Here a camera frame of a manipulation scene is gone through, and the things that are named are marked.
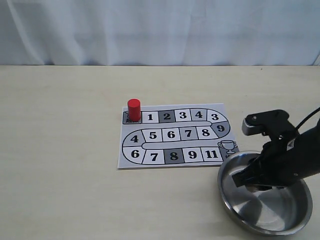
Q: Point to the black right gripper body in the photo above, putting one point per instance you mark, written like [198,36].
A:
[301,161]

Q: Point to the paper number game board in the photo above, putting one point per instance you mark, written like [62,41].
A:
[181,135]

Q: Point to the round stainless steel dish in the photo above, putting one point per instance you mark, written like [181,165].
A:
[274,212]

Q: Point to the red cylinder game piece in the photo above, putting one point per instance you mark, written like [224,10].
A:
[134,109]

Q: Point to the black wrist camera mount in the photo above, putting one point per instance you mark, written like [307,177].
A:
[273,123]

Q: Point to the white background curtain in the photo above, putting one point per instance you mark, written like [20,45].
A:
[160,32]

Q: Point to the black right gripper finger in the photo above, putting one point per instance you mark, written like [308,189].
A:
[263,186]
[246,177]

